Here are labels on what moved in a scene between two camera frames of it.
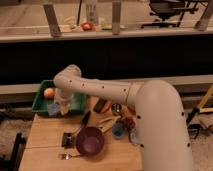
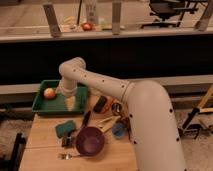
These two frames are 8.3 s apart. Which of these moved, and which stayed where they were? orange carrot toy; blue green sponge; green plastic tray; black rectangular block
Moved: blue green sponge
Stayed: green plastic tray; orange carrot toy; black rectangular block
